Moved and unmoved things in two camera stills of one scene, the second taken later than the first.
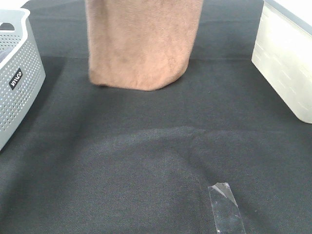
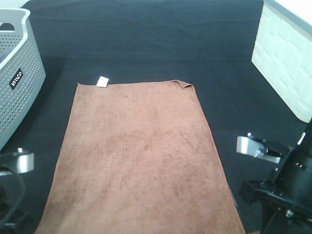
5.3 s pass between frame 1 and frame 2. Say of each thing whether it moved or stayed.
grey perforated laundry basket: stayed
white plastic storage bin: stayed
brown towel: moved
